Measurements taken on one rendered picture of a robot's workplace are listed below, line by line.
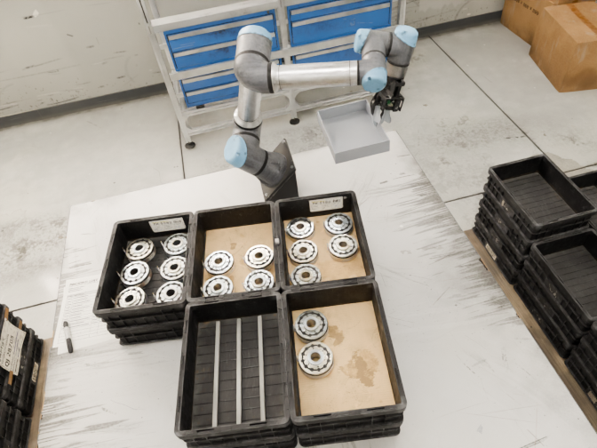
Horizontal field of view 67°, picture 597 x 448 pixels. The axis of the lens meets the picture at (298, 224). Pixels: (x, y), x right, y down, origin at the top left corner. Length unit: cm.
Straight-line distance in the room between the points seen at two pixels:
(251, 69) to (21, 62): 307
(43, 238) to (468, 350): 270
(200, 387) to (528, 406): 97
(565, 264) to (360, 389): 128
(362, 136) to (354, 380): 87
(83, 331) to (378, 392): 108
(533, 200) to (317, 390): 147
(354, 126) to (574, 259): 118
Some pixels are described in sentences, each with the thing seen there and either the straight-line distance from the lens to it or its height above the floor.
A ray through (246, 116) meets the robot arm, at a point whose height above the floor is 110.
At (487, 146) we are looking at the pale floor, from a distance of 346.
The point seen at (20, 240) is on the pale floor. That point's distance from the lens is 349.
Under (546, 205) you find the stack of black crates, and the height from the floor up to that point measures 49.
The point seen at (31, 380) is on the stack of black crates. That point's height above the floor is 20.
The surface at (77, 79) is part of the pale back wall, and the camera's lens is 436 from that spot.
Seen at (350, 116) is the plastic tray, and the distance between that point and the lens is 185.
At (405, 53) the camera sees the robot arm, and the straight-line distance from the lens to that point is 159.
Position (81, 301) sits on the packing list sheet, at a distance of 195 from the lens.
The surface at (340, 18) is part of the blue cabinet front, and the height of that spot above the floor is 73.
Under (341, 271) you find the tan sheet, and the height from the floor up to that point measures 83.
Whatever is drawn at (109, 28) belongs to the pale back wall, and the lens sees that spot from 414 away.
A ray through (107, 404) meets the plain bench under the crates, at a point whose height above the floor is 70.
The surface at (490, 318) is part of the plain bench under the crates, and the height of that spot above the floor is 70.
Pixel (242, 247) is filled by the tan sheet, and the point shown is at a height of 83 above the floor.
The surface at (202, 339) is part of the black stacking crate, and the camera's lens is 152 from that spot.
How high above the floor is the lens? 211
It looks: 48 degrees down
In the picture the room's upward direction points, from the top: 8 degrees counter-clockwise
